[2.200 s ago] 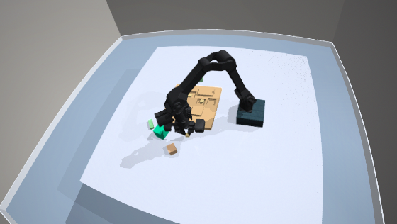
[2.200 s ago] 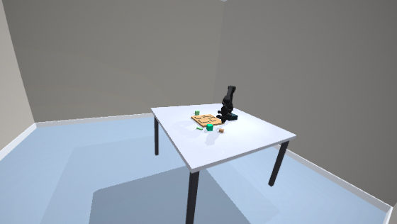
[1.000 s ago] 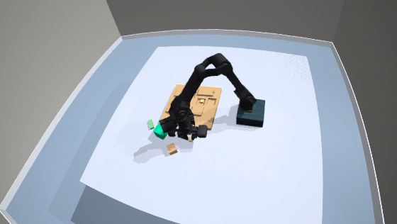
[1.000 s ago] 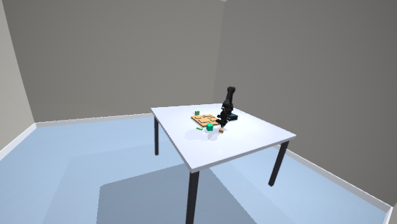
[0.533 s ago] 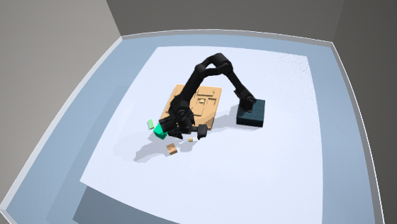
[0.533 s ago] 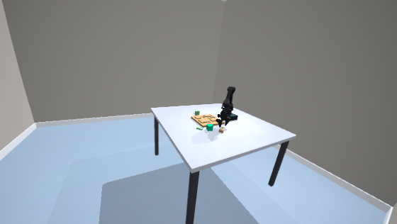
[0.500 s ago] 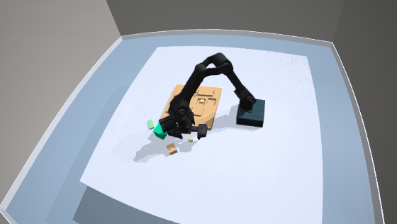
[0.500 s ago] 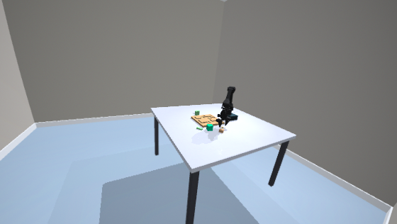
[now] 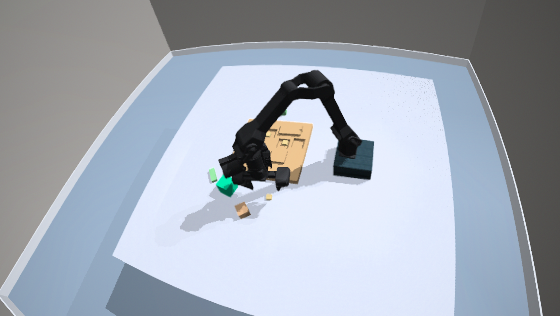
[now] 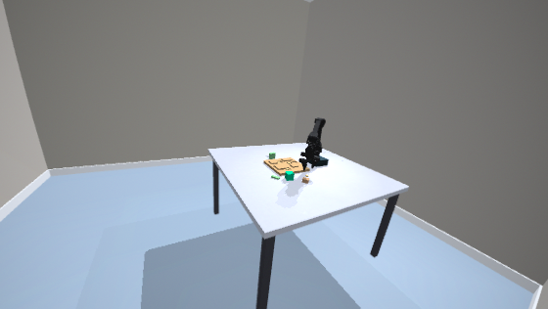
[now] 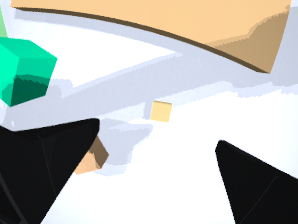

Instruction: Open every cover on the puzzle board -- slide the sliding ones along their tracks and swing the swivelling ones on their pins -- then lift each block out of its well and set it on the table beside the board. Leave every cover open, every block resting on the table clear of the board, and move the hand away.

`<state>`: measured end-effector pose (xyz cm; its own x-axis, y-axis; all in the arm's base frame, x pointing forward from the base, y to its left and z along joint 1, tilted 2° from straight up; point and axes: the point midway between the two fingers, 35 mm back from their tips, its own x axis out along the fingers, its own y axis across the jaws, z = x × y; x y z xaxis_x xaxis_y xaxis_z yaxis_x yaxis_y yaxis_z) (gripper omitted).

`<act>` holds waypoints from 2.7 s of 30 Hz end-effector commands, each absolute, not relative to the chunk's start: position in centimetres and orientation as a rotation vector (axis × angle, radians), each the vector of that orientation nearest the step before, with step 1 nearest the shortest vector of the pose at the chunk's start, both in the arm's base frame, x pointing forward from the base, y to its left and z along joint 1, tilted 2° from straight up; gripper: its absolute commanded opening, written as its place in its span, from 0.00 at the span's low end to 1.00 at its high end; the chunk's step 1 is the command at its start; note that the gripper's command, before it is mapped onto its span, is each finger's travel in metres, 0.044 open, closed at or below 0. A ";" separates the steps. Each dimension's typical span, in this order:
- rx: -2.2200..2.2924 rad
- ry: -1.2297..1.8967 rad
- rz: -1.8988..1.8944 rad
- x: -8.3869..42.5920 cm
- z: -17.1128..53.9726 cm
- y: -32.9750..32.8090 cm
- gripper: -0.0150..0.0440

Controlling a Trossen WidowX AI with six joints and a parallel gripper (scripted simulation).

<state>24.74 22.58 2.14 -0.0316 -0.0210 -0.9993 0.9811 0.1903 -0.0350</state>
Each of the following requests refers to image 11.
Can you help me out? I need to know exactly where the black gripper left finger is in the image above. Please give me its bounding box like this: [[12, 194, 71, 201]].
[[0, 119, 100, 224]]

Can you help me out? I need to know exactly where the pale yellow block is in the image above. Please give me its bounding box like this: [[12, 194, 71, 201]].
[[150, 100, 172, 124]]

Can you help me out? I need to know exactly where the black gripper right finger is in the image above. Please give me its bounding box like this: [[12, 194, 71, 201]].
[[214, 140, 298, 224]]

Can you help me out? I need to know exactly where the light green rectangular block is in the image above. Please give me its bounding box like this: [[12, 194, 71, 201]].
[[0, 7, 8, 37]]

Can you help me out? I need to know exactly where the teal green cube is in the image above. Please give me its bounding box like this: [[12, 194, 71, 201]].
[[0, 36, 57, 108]]

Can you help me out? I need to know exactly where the small tan cube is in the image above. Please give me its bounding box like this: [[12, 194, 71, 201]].
[[74, 136, 109, 175]]

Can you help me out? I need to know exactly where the tan puzzle board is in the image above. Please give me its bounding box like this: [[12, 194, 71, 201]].
[[11, 0, 293, 75]]

